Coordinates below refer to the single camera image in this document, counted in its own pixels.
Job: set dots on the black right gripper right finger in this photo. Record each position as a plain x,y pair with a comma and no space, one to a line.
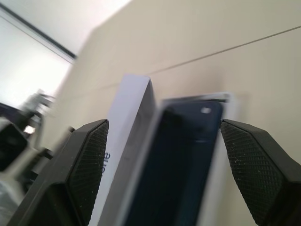
263,169

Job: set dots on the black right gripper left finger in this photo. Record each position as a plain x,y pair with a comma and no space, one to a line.
77,169

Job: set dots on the dark blue smartphone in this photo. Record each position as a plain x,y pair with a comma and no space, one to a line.
178,153

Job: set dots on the white box with brown insert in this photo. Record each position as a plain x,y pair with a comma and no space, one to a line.
221,176

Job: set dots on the white box lid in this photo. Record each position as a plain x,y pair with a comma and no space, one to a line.
128,106

